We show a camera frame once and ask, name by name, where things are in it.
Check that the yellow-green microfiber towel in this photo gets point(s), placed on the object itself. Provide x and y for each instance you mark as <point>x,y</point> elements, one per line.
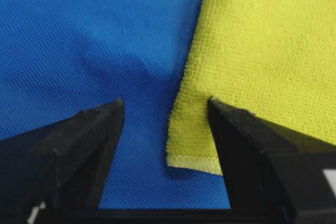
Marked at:
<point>274,58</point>

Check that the blue table cloth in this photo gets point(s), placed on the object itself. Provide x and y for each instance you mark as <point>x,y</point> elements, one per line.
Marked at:
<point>61,56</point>

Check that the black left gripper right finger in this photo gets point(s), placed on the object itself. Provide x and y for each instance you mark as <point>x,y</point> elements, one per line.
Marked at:
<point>272,174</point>

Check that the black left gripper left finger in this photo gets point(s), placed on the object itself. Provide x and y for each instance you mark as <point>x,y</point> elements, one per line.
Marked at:
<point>63,165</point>

